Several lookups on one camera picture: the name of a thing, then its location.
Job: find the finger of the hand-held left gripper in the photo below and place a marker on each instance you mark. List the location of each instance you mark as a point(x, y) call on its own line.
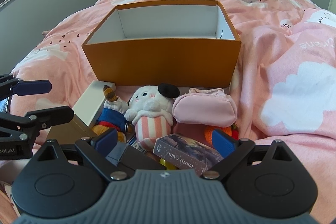
point(50, 113)
point(34, 87)

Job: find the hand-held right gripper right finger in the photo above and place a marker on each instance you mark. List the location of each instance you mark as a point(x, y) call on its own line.
point(221, 142)

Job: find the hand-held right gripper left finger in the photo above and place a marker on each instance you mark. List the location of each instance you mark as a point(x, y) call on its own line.
point(107, 138)

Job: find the gold cardboard box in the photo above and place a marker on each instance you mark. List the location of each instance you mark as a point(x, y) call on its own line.
point(68, 132)

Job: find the pink fabric pouch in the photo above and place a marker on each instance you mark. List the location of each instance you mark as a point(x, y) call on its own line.
point(204, 108)

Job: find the white rectangular box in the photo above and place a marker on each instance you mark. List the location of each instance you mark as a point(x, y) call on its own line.
point(89, 103)

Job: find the orange cardboard box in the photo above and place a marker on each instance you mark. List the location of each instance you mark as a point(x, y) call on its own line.
point(157, 64)

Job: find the orange knitted toy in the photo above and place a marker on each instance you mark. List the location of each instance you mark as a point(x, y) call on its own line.
point(210, 132)

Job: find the small red knitted toy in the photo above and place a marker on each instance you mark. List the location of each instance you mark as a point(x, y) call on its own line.
point(235, 132)

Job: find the fox plush in blue clothes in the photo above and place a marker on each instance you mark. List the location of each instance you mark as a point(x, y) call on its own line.
point(113, 116)

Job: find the white labelled packet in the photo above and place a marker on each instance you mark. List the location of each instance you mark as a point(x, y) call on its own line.
point(136, 144)

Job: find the purple photo card box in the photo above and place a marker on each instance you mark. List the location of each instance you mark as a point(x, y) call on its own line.
point(183, 153)

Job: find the white dog plush striped cup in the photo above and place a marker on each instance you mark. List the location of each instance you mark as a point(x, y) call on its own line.
point(152, 113)

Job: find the small yellow toy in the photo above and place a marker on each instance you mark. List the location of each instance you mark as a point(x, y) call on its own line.
point(168, 164)

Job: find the pink cloud print blanket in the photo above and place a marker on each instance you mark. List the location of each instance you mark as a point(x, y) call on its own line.
point(288, 29)

